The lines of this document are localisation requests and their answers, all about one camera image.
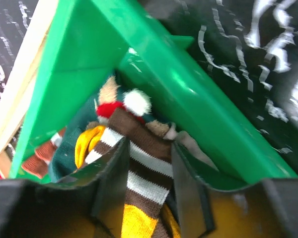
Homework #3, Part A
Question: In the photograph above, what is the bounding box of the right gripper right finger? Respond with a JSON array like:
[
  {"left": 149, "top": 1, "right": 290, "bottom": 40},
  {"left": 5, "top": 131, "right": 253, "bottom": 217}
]
[{"left": 171, "top": 143, "right": 298, "bottom": 238}]

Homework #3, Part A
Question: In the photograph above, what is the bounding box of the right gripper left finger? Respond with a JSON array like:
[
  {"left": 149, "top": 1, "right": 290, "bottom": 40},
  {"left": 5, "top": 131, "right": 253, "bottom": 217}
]
[{"left": 0, "top": 139, "right": 129, "bottom": 238}]

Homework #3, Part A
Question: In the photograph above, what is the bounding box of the brown orange striped sock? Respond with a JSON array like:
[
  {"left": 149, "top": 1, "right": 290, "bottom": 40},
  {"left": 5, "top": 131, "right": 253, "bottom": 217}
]
[{"left": 21, "top": 127, "right": 66, "bottom": 179}]

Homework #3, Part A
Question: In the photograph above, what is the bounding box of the santa character sock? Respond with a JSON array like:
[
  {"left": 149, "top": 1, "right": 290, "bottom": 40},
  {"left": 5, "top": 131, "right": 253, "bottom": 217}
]
[{"left": 49, "top": 75, "right": 170, "bottom": 182}]

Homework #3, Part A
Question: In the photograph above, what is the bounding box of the grey black sock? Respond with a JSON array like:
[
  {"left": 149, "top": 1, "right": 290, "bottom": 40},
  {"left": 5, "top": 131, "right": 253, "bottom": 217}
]
[{"left": 163, "top": 123, "right": 219, "bottom": 171}]

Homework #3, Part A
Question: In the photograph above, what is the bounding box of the green plastic basket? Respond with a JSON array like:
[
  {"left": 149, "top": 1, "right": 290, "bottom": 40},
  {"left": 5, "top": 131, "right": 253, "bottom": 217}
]
[{"left": 9, "top": 0, "right": 296, "bottom": 183}]

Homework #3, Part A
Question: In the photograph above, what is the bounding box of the wooden clothes rack frame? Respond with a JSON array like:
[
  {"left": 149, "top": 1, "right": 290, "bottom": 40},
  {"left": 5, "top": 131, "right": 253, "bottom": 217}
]
[{"left": 0, "top": 0, "right": 58, "bottom": 179}]

